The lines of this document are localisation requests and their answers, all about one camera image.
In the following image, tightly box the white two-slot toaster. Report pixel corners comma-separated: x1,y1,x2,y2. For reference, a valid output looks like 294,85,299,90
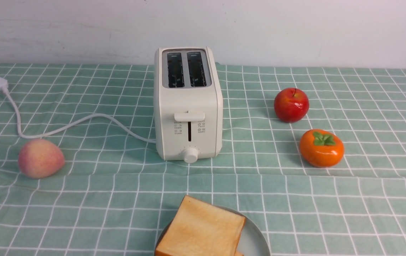
153,47,223,164

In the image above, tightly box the red apple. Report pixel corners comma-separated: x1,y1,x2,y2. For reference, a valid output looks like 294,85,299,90
274,87,309,123

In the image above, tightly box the orange persimmon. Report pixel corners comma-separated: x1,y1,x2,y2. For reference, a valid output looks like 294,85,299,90
299,129,345,167

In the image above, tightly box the pale green plate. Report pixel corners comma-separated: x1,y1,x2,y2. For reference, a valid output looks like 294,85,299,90
154,206,271,256

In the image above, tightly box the green checked tablecloth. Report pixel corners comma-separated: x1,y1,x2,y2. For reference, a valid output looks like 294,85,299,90
0,63,406,256

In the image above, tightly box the pink peach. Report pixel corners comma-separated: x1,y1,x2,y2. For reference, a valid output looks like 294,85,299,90
17,138,65,179

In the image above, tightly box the white toaster power cable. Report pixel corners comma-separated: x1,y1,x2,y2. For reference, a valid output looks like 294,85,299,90
0,77,156,144

